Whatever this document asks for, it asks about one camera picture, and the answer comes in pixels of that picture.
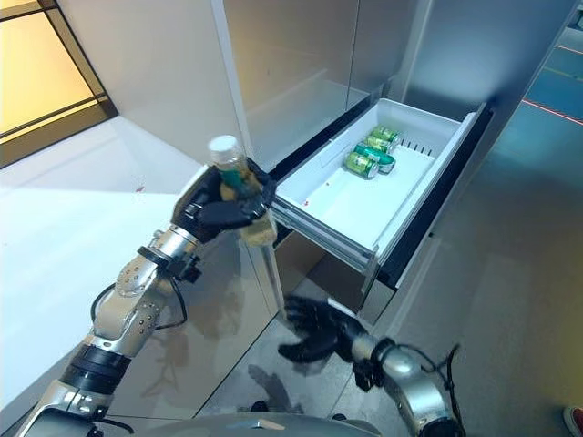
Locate red shoe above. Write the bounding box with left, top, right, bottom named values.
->
left=563, top=404, right=583, bottom=432

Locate clear bottle with yellow drink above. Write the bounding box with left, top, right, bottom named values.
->
left=208, top=135, right=279, bottom=249

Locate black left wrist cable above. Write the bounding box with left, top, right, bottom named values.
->
left=89, top=271, right=189, bottom=330

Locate plain steel fridge drawer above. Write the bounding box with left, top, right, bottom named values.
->
left=272, top=227, right=402, bottom=327

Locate white tall cabinet panel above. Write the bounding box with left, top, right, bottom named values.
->
left=211, top=0, right=288, bottom=320

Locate black framed window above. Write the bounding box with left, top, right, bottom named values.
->
left=0, top=0, right=118, bottom=158

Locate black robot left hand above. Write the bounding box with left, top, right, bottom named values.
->
left=170, top=157, right=279, bottom=245

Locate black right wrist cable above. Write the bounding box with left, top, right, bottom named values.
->
left=423, top=343, right=462, bottom=404

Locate green drink can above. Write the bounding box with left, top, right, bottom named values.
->
left=353, top=142, right=395, bottom=175
left=366, top=135, right=398, bottom=155
left=344, top=151, right=380, bottom=179
left=373, top=126, right=403, bottom=143

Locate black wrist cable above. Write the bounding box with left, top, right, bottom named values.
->
left=89, top=271, right=189, bottom=330
left=423, top=343, right=462, bottom=404

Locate fridge drawer with white tub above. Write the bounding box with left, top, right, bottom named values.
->
left=272, top=97, right=496, bottom=290

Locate grey tall side panel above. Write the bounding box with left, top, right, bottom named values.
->
left=400, top=0, right=575, bottom=238

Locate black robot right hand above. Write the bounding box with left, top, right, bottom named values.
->
left=277, top=294, right=371, bottom=365

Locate stainless steel fridge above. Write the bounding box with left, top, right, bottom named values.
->
left=222, top=0, right=496, bottom=329

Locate grey robot torso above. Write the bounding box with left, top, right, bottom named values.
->
left=26, top=407, right=384, bottom=437

